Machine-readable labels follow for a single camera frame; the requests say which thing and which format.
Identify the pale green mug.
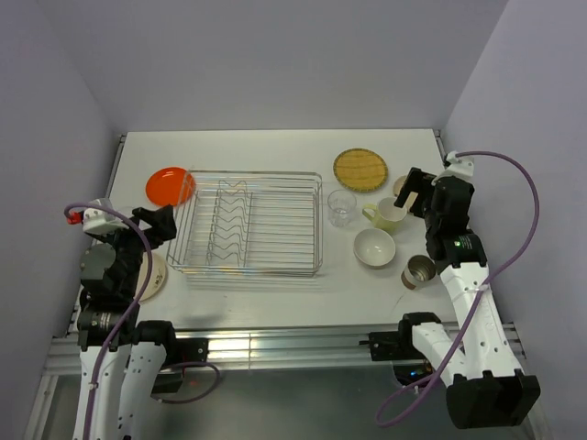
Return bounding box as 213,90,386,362
361,197,407,235

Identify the beige ceramic bowl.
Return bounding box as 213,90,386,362
353,228,396,269

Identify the clear drinking glass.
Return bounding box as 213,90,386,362
327,190,357,227

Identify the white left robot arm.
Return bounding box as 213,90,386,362
65,199,179,439

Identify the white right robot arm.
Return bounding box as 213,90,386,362
394,168,541,429

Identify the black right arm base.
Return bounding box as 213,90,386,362
368,331,417,362

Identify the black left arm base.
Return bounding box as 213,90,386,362
152,338,209,395

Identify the beige floral plate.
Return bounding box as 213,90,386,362
393,175,407,197

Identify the orange plastic plate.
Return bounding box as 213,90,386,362
145,167,196,206

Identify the cream plate with writing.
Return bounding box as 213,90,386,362
135,253,168,303

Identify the yellow woven-pattern plate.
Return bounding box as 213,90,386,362
333,148,389,193

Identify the metal tin cup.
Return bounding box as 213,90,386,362
401,255,437,290

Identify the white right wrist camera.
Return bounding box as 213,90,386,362
442,151,474,182

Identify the wire dish rack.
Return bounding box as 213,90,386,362
166,170,324,277

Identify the aluminium front rail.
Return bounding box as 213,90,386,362
44,320,526,375

